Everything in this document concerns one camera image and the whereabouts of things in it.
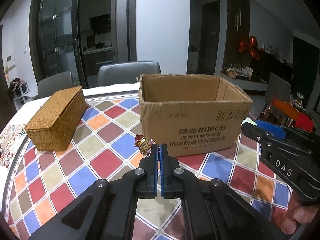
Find person's right hand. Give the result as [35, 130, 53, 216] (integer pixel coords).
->
[281, 197, 320, 233]

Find dark framed sliding glass door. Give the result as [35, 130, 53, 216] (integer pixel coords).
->
[29, 0, 137, 88]

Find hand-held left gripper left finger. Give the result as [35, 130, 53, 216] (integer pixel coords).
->
[29, 144, 158, 240]

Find white figurine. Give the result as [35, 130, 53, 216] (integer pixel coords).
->
[291, 92, 305, 109]

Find white low cabinet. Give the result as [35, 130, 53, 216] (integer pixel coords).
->
[221, 72, 269, 92]

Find wooden high chair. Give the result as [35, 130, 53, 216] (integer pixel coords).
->
[259, 95, 315, 130]

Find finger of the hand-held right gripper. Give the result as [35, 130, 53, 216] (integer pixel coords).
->
[241, 121, 273, 143]
[255, 119, 288, 139]

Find dark room door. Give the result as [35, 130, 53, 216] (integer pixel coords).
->
[201, 2, 222, 74]

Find woven rattan lidded box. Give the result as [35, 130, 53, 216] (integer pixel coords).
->
[24, 86, 88, 152]

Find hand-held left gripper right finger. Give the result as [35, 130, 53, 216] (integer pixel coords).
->
[160, 144, 288, 240]

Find cardboard box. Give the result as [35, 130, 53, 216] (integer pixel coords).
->
[139, 74, 253, 157]

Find red cloth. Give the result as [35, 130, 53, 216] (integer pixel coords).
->
[296, 114, 315, 132]

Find checkered colourful tablecloth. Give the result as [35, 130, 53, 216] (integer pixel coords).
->
[4, 90, 300, 240]

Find silver refrigerator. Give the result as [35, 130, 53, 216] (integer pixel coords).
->
[110, 0, 137, 63]

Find gold brown candy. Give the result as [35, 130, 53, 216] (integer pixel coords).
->
[135, 134, 157, 157]

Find tall dark wardrobe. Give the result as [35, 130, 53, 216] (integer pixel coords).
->
[226, 0, 250, 68]

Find white carton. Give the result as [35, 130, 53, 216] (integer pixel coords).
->
[187, 51, 199, 72]

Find red foil balloons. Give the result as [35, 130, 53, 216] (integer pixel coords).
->
[239, 35, 260, 60]

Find white shoe rack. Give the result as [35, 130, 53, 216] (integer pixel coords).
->
[7, 77, 33, 105]

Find dark sideboard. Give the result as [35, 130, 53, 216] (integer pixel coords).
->
[257, 50, 294, 80]

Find grey dining chair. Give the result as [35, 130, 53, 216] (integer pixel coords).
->
[97, 60, 161, 87]
[264, 72, 292, 110]
[37, 71, 74, 97]

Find floral patterned mat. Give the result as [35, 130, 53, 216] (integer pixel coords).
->
[0, 124, 28, 168]

